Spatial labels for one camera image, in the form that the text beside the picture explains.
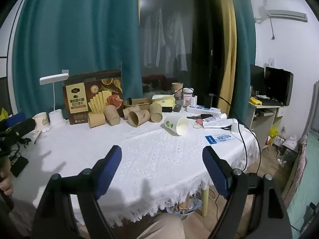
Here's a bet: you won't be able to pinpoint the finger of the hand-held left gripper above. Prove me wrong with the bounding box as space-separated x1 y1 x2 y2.
0 118 36 137
5 112 27 126

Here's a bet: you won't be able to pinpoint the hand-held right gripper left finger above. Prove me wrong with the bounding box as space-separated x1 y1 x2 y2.
31 145 122 239

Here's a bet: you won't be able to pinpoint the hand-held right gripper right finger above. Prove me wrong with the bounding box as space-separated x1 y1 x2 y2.
202 146 293 239

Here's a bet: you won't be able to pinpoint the white cup with green print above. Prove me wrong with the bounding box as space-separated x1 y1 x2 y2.
164 116 190 136

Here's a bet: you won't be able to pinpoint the brown paper cup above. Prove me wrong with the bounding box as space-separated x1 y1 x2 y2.
128 110 151 128
149 103 163 123
171 82 184 98
87 112 106 129
103 105 121 126
123 105 141 119

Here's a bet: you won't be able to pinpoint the person's left hand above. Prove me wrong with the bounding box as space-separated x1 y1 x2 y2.
0 158 14 196

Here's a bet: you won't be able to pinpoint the white mug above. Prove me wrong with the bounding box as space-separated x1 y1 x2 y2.
32 112 51 131

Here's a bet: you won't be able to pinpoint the black phone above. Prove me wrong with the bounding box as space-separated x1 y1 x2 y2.
10 156 29 178

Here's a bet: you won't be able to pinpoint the wooden table leg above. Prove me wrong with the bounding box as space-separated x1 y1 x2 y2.
201 188 210 217

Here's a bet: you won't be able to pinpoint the blue and white packet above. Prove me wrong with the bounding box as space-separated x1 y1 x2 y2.
205 134 232 145

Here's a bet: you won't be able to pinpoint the white lace tablecloth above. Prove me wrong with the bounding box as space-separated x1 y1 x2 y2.
12 105 261 223

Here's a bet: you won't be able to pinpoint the white tube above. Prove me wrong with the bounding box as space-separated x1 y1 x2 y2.
202 113 228 127

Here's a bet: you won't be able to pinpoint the white desk lamp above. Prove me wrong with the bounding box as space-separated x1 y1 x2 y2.
39 73 70 129

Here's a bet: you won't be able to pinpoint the white power strip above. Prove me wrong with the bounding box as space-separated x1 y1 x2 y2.
187 105 221 114

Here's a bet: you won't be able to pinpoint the brown cracker box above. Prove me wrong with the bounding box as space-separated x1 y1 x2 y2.
62 69 124 125

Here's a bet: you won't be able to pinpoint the yellow plastic bag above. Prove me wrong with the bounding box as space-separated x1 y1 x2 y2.
268 124 280 145

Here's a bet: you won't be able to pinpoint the white computer desk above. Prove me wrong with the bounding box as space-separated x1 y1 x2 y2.
248 100 289 146

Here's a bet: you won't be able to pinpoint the brown paper tray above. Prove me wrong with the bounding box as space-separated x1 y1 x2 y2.
123 98 153 110

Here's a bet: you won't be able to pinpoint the white bottle with red label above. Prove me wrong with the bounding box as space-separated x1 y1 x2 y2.
183 88 194 106

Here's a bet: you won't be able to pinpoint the yellow tissue box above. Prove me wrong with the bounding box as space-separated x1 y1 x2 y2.
152 95 175 108

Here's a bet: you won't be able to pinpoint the bed with teal sheet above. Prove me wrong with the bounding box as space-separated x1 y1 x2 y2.
287 127 319 229

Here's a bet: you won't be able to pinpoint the small black monitor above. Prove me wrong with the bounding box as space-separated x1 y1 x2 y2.
250 64 265 97

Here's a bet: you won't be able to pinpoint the large black monitor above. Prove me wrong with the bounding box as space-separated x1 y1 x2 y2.
264 67 294 106

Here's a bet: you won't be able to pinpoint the wide teal curtain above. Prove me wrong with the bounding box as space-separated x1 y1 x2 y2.
12 0 144 120

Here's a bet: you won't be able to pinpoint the yellow curtain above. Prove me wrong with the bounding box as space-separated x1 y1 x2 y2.
216 0 237 108

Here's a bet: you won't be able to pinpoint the narrow teal curtain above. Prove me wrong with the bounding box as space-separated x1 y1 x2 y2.
228 0 257 105

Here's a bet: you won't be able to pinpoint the white hanging clothes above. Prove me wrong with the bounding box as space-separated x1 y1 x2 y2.
142 9 188 72

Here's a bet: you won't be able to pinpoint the white air conditioner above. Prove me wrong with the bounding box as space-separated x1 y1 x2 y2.
254 4 308 24

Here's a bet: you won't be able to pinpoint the black cable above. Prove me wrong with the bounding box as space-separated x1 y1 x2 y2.
211 93 262 175

